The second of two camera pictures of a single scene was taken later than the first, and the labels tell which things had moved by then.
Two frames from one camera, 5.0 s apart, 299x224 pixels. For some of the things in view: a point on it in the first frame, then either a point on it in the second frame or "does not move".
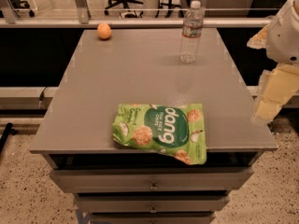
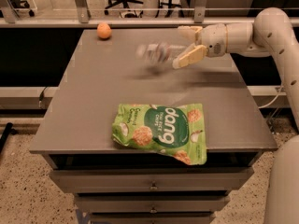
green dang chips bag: [177, 130] does not move
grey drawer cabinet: [114, 182] does not move
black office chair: [124, 0] does not move
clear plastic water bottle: [191, 32] -> [163, 53]
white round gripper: [284, 39] -> [214, 39]
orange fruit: [104, 31] does not move
